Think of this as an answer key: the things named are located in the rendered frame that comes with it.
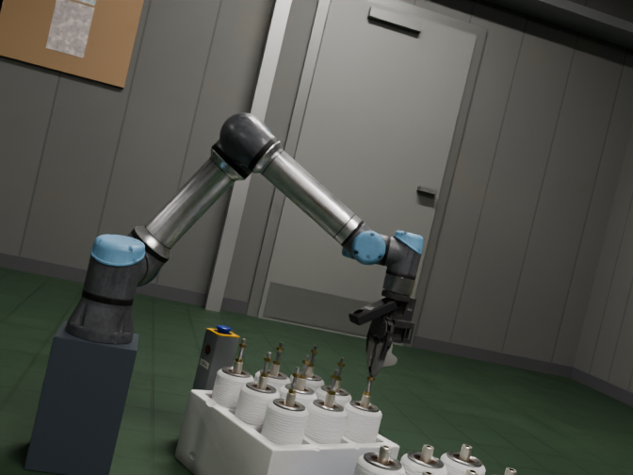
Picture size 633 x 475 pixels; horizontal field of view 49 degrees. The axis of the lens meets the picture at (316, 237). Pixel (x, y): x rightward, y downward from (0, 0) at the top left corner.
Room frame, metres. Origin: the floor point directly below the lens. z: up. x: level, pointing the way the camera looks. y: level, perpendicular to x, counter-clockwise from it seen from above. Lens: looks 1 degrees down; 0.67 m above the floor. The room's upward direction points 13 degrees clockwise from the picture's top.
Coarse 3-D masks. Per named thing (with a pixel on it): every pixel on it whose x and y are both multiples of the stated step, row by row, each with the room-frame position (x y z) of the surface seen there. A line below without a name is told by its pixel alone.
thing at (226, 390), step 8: (216, 376) 1.74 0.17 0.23; (224, 376) 1.70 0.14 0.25; (232, 376) 1.70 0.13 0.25; (216, 384) 1.71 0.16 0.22; (224, 384) 1.70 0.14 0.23; (232, 384) 1.69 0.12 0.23; (240, 384) 1.70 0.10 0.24; (216, 392) 1.71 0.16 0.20; (224, 392) 1.69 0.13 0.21; (232, 392) 1.69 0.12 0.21; (216, 400) 1.70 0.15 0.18; (224, 400) 1.69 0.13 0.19; (232, 400) 1.69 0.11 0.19
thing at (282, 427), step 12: (276, 408) 1.52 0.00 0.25; (264, 420) 1.54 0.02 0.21; (276, 420) 1.51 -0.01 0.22; (288, 420) 1.51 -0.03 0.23; (300, 420) 1.52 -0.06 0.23; (264, 432) 1.53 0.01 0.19; (276, 432) 1.51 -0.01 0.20; (288, 432) 1.51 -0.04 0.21; (300, 432) 1.53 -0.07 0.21; (276, 444) 1.51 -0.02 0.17; (288, 444) 1.51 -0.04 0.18; (300, 444) 1.54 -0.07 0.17
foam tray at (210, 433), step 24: (192, 408) 1.72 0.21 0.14; (216, 408) 1.64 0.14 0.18; (192, 432) 1.70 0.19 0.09; (216, 432) 1.62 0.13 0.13; (240, 432) 1.55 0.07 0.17; (192, 456) 1.69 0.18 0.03; (216, 456) 1.61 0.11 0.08; (240, 456) 1.53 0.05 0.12; (264, 456) 1.47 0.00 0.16; (288, 456) 1.47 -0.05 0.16; (312, 456) 1.52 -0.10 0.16; (336, 456) 1.56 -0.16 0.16
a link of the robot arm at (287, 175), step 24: (240, 120) 1.58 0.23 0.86; (240, 144) 1.56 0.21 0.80; (264, 144) 1.55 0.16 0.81; (264, 168) 1.56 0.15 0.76; (288, 168) 1.55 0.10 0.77; (288, 192) 1.56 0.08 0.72; (312, 192) 1.55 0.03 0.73; (312, 216) 1.57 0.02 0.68; (336, 216) 1.55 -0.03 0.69; (336, 240) 1.58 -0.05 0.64; (360, 240) 1.53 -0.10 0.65
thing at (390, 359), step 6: (378, 348) 1.68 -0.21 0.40; (390, 348) 1.69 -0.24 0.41; (378, 354) 1.68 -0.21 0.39; (390, 354) 1.69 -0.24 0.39; (378, 360) 1.67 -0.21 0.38; (384, 360) 1.69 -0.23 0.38; (390, 360) 1.69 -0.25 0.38; (396, 360) 1.70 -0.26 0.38; (372, 366) 1.69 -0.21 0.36; (378, 366) 1.67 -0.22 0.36; (384, 366) 1.69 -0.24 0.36; (372, 372) 1.69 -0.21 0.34; (378, 372) 1.68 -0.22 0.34
